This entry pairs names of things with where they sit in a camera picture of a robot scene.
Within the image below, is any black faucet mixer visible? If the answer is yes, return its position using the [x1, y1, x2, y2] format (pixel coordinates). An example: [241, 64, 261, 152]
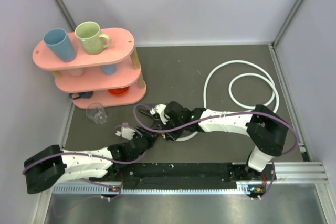
[136, 109, 159, 128]

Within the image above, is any white shower hose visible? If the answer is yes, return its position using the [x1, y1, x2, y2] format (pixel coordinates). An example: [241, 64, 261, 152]
[178, 60, 280, 142]

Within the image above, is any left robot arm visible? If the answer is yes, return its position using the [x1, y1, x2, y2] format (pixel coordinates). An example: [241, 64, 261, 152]
[23, 127, 160, 194]

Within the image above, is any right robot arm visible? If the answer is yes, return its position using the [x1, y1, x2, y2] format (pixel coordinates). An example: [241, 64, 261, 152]
[149, 101, 288, 180]

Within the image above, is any orange bowl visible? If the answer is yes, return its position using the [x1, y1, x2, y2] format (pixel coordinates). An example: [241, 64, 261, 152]
[108, 86, 130, 97]

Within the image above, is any clear plastic cup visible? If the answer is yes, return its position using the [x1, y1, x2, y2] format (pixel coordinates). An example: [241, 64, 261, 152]
[86, 103, 107, 125]

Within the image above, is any pink three-tier shelf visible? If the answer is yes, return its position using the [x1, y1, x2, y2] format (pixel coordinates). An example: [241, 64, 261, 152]
[33, 28, 146, 109]

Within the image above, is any small blue cup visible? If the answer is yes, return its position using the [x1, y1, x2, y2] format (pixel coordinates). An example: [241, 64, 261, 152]
[100, 64, 117, 75]

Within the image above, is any blue toy object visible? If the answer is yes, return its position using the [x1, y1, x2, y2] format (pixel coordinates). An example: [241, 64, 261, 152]
[69, 91, 93, 100]

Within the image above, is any pink cup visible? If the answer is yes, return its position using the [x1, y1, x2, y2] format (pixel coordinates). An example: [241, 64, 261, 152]
[68, 68, 85, 77]

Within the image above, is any green ceramic mug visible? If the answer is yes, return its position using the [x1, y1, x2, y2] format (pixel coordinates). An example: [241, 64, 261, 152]
[75, 21, 112, 55]

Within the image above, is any blue tumbler cup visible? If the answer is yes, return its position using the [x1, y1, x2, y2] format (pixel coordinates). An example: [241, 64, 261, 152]
[44, 28, 76, 62]

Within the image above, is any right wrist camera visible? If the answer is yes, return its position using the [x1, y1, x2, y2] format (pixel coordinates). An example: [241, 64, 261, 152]
[149, 104, 168, 125]

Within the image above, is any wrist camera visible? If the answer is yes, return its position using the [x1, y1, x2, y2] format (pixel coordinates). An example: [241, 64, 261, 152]
[115, 123, 142, 140]
[149, 104, 168, 125]

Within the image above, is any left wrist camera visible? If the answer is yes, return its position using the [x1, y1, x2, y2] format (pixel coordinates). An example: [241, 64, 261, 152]
[115, 123, 142, 140]

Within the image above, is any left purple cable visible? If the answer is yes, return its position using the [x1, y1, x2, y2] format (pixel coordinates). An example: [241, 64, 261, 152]
[22, 125, 158, 206]

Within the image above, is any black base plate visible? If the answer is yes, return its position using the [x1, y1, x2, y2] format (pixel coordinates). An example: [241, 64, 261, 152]
[119, 162, 246, 190]

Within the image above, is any aluminium cable rail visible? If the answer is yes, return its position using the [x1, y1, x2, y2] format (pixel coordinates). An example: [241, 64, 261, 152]
[52, 183, 262, 196]

